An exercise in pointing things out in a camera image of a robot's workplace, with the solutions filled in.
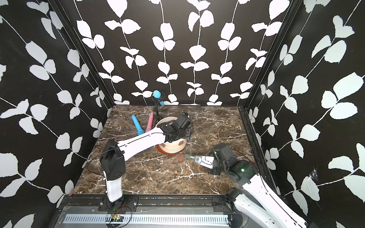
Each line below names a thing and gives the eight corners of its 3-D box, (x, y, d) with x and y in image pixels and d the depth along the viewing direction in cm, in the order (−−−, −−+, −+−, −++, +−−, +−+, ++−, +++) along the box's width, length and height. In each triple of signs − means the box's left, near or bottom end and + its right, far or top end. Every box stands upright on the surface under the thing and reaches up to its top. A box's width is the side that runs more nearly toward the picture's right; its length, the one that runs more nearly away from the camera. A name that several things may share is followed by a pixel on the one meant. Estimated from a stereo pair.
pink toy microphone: (146, 133, 105) (145, 130, 102) (150, 115, 117) (149, 112, 114) (151, 133, 105) (150, 130, 102) (154, 115, 117) (153, 112, 114)
